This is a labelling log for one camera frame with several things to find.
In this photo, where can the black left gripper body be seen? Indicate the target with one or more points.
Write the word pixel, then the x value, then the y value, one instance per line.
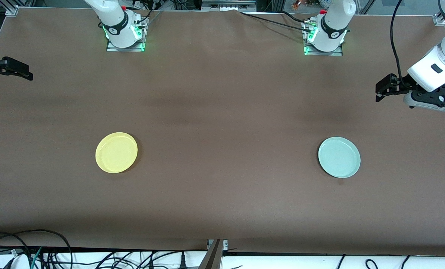
pixel 398 84

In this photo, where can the pale green plate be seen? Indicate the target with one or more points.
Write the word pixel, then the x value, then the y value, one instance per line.
pixel 339 157

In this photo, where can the yellow plastic plate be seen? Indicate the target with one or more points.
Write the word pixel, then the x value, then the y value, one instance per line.
pixel 116 152

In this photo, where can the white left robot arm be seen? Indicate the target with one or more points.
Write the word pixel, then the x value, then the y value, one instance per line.
pixel 332 18

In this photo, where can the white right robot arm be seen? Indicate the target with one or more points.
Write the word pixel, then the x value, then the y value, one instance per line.
pixel 112 15

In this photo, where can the small orange object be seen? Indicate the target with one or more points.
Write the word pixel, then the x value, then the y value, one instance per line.
pixel 296 4

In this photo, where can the brown table cover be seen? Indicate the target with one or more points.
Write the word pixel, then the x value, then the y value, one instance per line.
pixel 222 93

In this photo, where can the white lower shelf board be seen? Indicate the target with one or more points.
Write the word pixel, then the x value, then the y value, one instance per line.
pixel 282 262

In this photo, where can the black power plug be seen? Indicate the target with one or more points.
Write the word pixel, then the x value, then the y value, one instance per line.
pixel 183 261

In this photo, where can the aluminium frame corner bracket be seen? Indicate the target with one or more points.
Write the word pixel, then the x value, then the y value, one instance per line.
pixel 439 19
pixel 12 10

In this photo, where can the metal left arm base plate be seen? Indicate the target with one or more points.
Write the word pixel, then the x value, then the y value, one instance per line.
pixel 338 53

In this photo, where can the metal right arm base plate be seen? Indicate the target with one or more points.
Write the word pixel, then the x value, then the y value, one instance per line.
pixel 112 49

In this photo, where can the grey metal rail unit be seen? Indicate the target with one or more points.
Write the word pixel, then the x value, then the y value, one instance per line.
pixel 228 5

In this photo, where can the aluminium profile post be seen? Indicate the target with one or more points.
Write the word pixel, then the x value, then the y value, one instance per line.
pixel 212 257

